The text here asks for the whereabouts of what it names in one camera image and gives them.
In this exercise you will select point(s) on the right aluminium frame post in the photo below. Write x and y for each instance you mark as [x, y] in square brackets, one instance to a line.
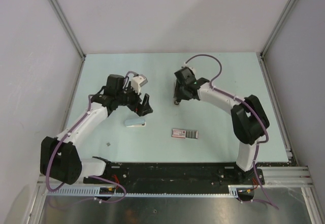
[288, 8]

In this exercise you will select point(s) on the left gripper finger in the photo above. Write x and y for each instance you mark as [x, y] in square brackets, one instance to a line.
[143, 110]
[146, 100]

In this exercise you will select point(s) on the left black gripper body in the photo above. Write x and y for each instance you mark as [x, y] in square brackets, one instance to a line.
[130, 99]

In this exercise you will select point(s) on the red staple box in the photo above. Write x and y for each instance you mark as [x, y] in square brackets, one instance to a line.
[183, 134]

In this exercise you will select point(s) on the left aluminium frame post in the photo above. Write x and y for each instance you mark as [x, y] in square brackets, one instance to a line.
[66, 26]

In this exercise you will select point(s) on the light blue stapler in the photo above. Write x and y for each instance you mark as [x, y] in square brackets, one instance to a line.
[135, 122]

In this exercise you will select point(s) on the aluminium frame post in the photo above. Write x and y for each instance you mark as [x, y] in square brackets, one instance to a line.
[288, 8]
[66, 26]

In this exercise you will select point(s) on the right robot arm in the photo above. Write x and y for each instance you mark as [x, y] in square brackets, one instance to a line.
[249, 119]

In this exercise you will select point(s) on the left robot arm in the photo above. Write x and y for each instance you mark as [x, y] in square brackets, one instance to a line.
[60, 158]

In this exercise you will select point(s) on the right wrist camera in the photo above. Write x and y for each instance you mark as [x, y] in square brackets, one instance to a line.
[190, 67]

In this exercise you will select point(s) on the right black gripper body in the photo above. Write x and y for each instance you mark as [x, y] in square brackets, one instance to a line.
[183, 93]

